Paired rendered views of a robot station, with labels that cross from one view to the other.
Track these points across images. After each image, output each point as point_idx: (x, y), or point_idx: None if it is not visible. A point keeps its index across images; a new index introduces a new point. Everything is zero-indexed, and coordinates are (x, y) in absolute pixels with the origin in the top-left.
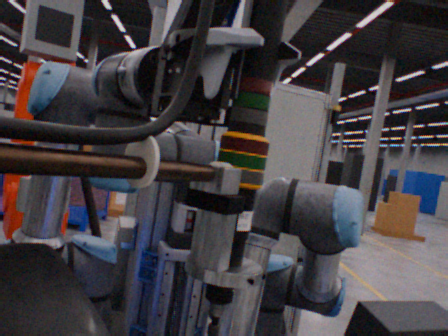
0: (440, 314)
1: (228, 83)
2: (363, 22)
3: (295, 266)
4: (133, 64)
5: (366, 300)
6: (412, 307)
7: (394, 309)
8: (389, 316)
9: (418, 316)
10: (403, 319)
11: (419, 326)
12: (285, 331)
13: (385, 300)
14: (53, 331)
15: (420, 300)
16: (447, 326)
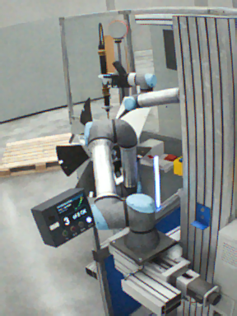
0: (42, 206)
1: (112, 80)
2: None
3: (123, 202)
4: (134, 76)
5: (80, 190)
6: (57, 200)
7: (67, 194)
8: (70, 191)
9: (55, 198)
10: (63, 193)
11: (57, 195)
12: (127, 239)
13: (70, 196)
14: (125, 110)
15: (50, 206)
16: (42, 202)
